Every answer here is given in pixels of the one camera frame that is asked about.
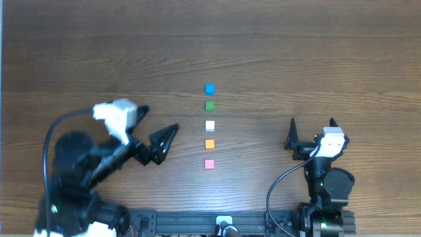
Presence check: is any mounting rail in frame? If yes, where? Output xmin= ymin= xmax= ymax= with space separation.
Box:
xmin=126 ymin=209 xmax=358 ymax=237

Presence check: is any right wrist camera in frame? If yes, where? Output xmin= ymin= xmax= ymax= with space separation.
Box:
xmin=314 ymin=126 xmax=346 ymax=158

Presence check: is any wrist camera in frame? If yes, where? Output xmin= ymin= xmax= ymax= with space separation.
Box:
xmin=92 ymin=97 xmax=138 ymax=145
xmin=314 ymin=126 xmax=346 ymax=158

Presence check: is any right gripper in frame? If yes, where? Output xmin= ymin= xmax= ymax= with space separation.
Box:
xmin=284 ymin=117 xmax=340 ymax=161

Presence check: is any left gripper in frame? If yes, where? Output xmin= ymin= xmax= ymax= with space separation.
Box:
xmin=126 ymin=105 xmax=180 ymax=167

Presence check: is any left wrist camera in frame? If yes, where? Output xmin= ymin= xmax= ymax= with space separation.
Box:
xmin=92 ymin=97 xmax=138 ymax=145

